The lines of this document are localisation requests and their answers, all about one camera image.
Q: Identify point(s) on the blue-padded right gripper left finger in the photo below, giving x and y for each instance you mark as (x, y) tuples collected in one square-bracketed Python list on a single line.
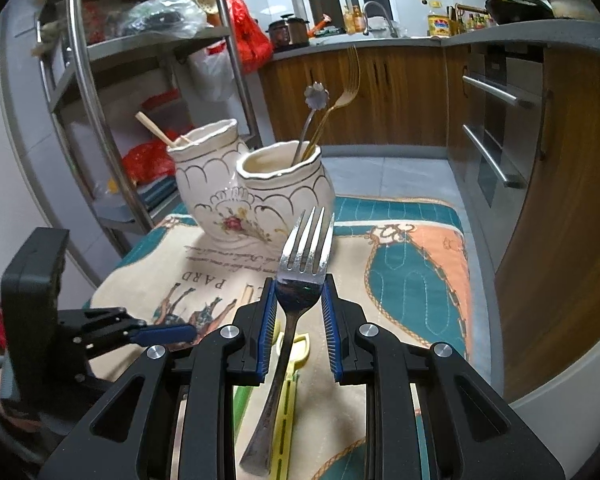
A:
[(263, 330)]

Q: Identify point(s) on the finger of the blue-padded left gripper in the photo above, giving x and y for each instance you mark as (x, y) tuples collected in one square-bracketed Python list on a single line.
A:
[(163, 334)]

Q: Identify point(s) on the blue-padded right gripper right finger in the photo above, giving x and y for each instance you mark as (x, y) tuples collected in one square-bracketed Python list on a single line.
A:
[(330, 309)]

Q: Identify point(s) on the silver steel fork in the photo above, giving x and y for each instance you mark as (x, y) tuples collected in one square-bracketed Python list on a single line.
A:
[(299, 282)]

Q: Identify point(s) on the yellow green plastic spoon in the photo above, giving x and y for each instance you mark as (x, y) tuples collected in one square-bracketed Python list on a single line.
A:
[(281, 447)]

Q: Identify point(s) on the silver flower-handled spoon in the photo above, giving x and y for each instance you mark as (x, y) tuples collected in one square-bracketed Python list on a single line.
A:
[(316, 97)]

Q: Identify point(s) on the wooden chopstick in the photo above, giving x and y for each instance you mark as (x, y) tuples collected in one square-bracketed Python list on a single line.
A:
[(157, 132)]

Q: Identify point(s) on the kitchen faucet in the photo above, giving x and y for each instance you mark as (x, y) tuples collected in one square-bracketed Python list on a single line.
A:
[(377, 21)]

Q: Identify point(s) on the person's left hand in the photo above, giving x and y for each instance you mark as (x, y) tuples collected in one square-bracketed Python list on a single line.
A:
[(10, 409)]

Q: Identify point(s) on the printed horse table mat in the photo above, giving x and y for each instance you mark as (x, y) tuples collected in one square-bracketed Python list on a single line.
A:
[(400, 267)]

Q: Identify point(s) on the white ceramic double utensil holder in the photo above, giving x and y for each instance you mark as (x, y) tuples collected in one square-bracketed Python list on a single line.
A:
[(238, 196)]

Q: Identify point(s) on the built-in steel oven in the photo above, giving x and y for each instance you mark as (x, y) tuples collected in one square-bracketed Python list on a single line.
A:
[(504, 84)]

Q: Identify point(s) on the wooden base cabinets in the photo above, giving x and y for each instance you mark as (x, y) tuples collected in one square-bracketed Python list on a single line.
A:
[(541, 243)]

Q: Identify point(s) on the white plastic bag hanging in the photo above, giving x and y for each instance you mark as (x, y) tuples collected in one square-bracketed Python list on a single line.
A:
[(212, 73)]

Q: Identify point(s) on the red plastic bag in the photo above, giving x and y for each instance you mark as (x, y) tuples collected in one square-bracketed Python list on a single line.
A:
[(254, 47)]

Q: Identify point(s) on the dark rice cooker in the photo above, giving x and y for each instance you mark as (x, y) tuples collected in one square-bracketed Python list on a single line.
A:
[(289, 32)]

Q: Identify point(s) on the metal shelving rack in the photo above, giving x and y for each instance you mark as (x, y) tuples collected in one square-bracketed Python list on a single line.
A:
[(93, 82)]

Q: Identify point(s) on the yellow tin can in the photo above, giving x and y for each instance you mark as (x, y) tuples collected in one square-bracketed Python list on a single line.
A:
[(439, 26)]

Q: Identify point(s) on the clear plastic bag on shelf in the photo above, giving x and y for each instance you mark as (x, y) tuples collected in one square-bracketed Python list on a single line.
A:
[(175, 18)]

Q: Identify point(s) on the black wok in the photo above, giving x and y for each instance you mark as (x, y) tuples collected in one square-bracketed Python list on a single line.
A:
[(515, 11)]

